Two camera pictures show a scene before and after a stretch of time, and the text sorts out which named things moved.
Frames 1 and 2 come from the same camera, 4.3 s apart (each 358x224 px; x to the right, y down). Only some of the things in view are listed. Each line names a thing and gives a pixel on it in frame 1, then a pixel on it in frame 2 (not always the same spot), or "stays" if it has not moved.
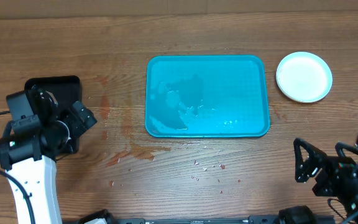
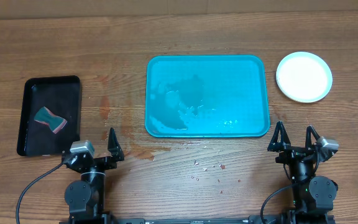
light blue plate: x=304 y=77 stays
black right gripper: x=341 y=171 → x=291 y=151
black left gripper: x=76 y=124 → x=113 y=154
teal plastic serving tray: x=206 y=96 stays
